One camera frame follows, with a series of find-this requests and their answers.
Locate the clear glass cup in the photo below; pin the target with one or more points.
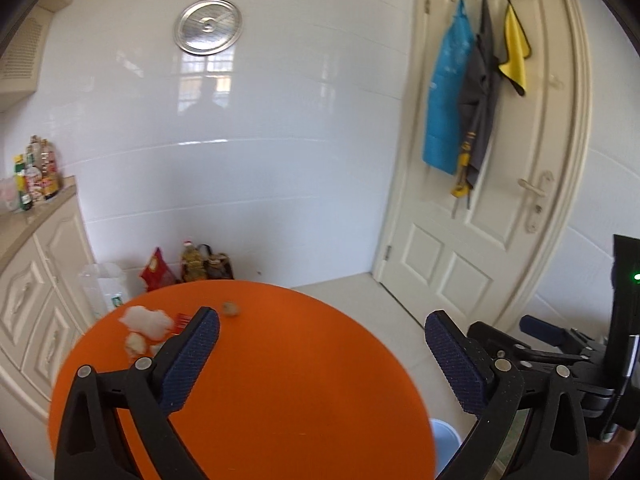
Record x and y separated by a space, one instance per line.
7 195

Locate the white plastic bag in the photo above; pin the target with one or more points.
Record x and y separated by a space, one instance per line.
100 285

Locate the small crumpled tissue ball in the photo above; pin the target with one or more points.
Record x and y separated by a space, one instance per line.
135 344

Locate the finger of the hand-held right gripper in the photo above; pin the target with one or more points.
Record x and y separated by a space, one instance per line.
545 330
500 342

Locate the grey apron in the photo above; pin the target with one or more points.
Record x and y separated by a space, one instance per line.
477 110

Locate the brown crumpled ball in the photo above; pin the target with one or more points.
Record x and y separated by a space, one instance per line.
231 309

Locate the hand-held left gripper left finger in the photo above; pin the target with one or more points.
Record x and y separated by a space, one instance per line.
192 360

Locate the bottles on counter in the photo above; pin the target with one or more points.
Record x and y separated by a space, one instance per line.
49 170

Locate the white tissue wad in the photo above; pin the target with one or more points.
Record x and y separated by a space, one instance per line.
142 317

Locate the cream kitchen cabinet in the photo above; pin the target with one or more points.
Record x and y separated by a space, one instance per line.
30 300

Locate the round metal wall disc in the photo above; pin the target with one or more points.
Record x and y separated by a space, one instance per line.
207 25

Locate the yellow cloth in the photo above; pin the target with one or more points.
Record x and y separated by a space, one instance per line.
515 55

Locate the beige vent cover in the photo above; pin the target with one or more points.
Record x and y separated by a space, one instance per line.
22 55

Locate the green sauce bottle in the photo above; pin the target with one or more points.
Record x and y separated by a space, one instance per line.
22 185

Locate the light blue trash bin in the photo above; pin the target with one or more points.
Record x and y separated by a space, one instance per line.
442 445

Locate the white panel door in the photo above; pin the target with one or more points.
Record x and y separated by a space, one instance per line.
510 270

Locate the dark patterned bag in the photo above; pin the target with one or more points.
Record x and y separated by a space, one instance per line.
217 265

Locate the person's right forearm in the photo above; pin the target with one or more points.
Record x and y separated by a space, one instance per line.
612 460

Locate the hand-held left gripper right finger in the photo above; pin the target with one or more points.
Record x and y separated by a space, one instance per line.
457 365

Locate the red snack bag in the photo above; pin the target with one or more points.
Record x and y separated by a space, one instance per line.
156 270

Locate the orange round table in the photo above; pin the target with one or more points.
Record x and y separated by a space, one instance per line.
300 360

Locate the blue apron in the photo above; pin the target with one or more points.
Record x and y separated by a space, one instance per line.
445 110

